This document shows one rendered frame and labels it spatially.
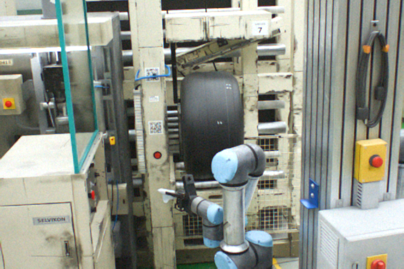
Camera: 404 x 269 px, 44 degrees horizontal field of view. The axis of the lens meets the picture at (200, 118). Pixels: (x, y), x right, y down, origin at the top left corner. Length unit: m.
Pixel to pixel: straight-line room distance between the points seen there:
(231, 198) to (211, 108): 0.70
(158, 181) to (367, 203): 1.37
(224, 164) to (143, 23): 1.02
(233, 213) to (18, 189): 0.85
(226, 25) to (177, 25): 0.28
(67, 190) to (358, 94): 1.17
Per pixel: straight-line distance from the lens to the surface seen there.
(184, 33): 2.86
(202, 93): 2.55
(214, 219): 2.08
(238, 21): 2.88
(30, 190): 2.10
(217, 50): 3.02
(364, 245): 1.62
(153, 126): 2.70
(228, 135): 2.51
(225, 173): 1.86
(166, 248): 3.00
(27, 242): 2.21
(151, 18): 2.59
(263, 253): 2.13
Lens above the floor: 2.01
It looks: 16 degrees down
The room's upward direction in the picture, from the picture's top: 2 degrees counter-clockwise
